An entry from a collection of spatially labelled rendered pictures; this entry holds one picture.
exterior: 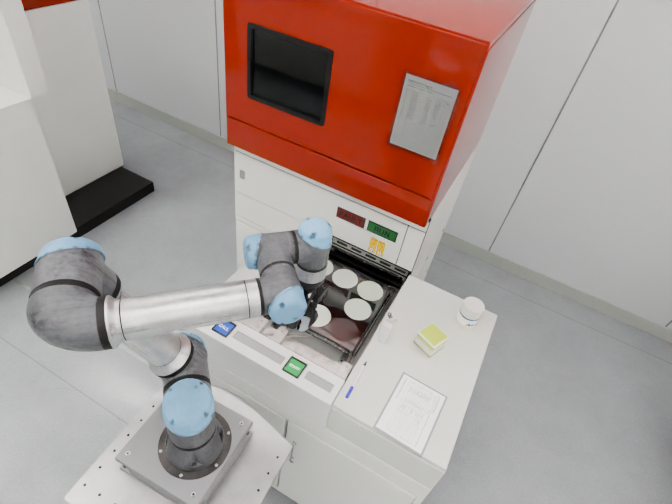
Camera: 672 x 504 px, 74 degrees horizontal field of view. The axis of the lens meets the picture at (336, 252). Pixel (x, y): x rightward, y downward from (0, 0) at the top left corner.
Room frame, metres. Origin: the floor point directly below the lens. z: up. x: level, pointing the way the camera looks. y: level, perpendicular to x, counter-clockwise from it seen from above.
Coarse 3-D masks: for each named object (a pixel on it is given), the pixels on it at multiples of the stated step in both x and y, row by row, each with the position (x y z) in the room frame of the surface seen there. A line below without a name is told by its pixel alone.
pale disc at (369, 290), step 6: (366, 282) 1.19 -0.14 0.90; (372, 282) 1.20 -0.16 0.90; (360, 288) 1.15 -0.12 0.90; (366, 288) 1.16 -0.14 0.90; (372, 288) 1.16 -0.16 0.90; (378, 288) 1.17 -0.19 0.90; (360, 294) 1.12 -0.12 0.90; (366, 294) 1.13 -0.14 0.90; (372, 294) 1.13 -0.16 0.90; (378, 294) 1.14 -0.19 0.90; (372, 300) 1.10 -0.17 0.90
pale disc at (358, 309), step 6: (348, 300) 1.08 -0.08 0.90; (354, 300) 1.09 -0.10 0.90; (360, 300) 1.09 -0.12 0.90; (348, 306) 1.05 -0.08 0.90; (354, 306) 1.06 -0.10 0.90; (360, 306) 1.06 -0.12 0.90; (366, 306) 1.07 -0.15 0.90; (348, 312) 1.03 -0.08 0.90; (354, 312) 1.03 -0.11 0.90; (360, 312) 1.04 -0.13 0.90; (366, 312) 1.04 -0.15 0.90; (354, 318) 1.00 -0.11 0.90; (360, 318) 1.01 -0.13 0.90; (366, 318) 1.01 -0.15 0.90
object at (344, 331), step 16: (336, 288) 1.13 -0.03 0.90; (352, 288) 1.14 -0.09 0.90; (384, 288) 1.18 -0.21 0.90; (320, 304) 1.04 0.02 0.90; (336, 304) 1.05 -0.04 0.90; (336, 320) 0.98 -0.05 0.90; (352, 320) 0.99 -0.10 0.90; (368, 320) 1.01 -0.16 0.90; (336, 336) 0.91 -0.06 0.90; (352, 336) 0.93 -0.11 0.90
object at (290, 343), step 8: (272, 328) 0.91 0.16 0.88; (288, 336) 0.89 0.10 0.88; (288, 344) 0.86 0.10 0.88; (296, 344) 0.86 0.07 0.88; (296, 352) 0.83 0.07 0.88; (304, 352) 0.84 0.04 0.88; (312, 352) 0.85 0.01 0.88; (312, 360) 0.82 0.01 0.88; (320, 360) 0.82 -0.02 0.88; (328, 360) 0.83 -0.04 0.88; (328, 368) 0.80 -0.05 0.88; (336, 368) 0.80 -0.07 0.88
